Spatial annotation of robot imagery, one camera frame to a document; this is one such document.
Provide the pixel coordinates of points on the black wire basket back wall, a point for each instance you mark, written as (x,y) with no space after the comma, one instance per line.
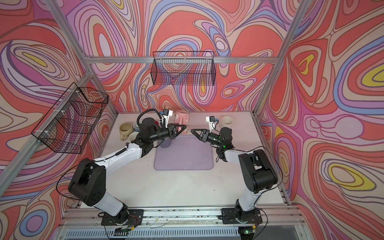
(183,68)

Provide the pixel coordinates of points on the beige speckled mug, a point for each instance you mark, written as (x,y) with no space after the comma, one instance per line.
(125,129)

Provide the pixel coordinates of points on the white mug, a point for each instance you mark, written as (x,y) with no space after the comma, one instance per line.
(227,121)

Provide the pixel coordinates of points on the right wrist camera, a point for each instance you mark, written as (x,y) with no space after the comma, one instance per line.
(212,121)

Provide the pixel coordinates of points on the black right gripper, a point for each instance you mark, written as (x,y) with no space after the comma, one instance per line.
(204,135)

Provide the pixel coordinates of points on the aluminium corner frame post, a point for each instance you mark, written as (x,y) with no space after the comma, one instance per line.
(294,26)

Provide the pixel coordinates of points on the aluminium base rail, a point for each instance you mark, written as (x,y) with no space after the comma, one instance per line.
(209,216)

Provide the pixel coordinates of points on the black wire basket wall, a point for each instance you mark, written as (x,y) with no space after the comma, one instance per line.
(183,68)
(71,124)

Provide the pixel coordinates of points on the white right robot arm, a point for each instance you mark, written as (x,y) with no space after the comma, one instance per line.
(257,171)

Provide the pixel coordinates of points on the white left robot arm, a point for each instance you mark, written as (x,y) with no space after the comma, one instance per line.
(88,183)

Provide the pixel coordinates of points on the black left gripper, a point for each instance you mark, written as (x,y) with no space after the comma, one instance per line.
(171,131)

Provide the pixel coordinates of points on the blue flowered mug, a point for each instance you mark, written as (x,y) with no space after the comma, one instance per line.
(136,127)

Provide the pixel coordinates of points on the black wire basket left wall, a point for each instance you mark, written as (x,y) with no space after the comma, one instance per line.
(71,124)

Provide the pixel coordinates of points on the pink patterned mug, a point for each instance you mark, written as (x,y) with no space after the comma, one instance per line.
(182,118)

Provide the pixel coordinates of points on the lavender plastic tray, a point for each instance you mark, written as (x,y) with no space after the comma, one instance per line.
(185,153)

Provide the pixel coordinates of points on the purple mug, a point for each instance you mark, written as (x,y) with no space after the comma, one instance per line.
(166,143)

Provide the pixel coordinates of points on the light green mug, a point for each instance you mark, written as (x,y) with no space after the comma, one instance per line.
(132,136)

